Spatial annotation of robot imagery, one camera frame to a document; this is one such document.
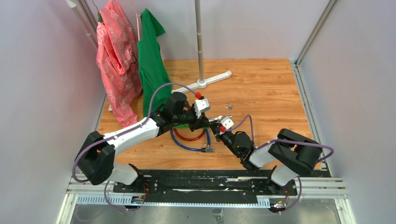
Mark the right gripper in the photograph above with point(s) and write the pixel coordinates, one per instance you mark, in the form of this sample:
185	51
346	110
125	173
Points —
215	126

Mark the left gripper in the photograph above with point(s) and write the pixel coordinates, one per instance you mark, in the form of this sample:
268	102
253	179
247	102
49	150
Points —
199	123

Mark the red cable lock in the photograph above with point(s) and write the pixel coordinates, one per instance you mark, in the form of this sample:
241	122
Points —
176	132

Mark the green cable lock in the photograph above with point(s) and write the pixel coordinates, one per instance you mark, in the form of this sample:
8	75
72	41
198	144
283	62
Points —
201	123

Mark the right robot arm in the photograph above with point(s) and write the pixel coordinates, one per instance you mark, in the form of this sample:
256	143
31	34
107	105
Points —
297	154

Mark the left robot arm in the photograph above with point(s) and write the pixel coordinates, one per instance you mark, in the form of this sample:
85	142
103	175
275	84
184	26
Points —
96	158

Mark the white clothes rack stand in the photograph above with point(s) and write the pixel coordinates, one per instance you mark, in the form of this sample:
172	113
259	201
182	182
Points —
203	82

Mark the green t-shirt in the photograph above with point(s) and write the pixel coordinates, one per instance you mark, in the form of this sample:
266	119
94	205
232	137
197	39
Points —
152	71

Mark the pink patterned garment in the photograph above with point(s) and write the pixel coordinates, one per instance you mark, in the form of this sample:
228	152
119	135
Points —
117	59

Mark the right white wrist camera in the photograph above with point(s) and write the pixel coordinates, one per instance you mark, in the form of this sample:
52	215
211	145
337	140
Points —
226	124

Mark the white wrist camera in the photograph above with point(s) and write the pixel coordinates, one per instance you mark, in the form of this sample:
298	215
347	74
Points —
226	124
201	104

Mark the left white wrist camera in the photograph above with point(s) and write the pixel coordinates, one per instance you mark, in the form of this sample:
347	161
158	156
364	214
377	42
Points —
201	104

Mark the aluminium frame rail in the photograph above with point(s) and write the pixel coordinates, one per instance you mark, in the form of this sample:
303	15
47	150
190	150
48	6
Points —
321	199

